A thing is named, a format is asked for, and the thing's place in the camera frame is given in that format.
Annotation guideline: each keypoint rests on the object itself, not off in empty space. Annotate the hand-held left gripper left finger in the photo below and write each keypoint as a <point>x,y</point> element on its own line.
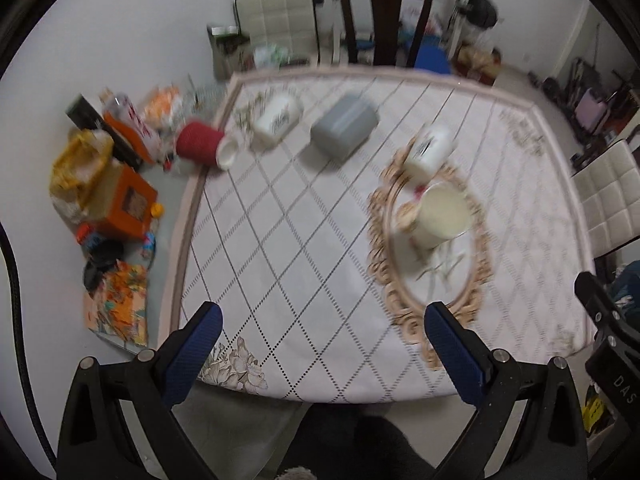
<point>197,347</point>

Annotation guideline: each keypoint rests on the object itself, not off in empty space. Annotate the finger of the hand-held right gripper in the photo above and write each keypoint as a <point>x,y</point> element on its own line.
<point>595,297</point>

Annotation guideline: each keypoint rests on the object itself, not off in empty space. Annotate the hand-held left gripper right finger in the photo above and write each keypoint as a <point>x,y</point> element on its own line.
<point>450,347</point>

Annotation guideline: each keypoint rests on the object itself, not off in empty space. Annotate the white labelled jar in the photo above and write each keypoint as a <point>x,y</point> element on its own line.
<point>429,152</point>

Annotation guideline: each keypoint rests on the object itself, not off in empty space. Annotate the red cup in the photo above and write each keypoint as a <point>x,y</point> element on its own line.
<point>197,142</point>

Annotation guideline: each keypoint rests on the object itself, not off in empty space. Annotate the white printed cup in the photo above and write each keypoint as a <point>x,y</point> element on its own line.
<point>277,119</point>

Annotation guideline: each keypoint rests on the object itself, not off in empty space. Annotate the cream cup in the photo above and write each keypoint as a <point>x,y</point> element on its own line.
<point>440,215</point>

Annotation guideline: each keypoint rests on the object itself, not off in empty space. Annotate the orange printed packet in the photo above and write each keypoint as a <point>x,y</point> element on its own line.
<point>120,305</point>

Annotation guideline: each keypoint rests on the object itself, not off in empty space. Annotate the white padded chair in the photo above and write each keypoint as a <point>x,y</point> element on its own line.
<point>607,195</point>

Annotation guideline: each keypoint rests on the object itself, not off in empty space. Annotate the small printed bottle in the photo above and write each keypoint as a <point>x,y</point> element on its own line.
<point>148,245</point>

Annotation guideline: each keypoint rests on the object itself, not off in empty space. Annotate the black cloth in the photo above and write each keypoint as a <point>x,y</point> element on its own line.
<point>102,262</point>

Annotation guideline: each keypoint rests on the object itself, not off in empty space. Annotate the person's dark pants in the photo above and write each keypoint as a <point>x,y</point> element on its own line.
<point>360,440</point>

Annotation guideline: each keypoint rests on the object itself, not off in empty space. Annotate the diamond patterned table mat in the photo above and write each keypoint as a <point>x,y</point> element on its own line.
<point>310,260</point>

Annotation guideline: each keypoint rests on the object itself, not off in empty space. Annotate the small yellow toy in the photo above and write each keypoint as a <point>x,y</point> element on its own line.
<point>157,210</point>

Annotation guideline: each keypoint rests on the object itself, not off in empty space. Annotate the blue can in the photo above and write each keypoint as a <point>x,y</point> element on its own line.
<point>90,236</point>

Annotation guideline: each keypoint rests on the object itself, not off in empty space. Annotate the orange box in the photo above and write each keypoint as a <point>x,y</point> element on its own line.
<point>122,200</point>

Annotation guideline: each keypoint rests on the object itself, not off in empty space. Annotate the pink suitcase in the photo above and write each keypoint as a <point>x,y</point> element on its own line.
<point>592,110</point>

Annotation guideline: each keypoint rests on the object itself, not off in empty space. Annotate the yellow plastic bag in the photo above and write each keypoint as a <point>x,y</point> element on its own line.
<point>75,167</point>

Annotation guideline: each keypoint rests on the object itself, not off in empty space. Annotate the red and white packet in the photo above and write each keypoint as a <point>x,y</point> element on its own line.
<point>135,122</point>

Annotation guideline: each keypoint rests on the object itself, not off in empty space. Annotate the grey ribbed container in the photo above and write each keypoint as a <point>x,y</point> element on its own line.
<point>342,127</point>

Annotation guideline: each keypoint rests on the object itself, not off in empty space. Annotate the orange snack bag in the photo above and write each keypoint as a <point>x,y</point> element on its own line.
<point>162,105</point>

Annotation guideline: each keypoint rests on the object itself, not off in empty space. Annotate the long black box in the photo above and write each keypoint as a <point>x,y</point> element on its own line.
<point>95,120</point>

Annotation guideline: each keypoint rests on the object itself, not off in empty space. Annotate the blue bin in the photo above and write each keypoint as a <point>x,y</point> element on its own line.
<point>432,57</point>

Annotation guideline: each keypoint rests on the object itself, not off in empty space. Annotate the green carton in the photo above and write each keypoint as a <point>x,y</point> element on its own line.
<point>227,50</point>

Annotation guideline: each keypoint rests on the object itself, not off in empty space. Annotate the black tripod stand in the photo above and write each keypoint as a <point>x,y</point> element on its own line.
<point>464,5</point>

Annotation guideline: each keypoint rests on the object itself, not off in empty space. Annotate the dark wooden chair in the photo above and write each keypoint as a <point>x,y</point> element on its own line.
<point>385,20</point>

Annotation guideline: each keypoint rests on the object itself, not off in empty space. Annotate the cream padded chair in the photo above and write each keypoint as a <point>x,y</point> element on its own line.
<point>277,17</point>

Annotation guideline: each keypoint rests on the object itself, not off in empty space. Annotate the white pole stand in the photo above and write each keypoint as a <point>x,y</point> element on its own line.
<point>335,10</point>

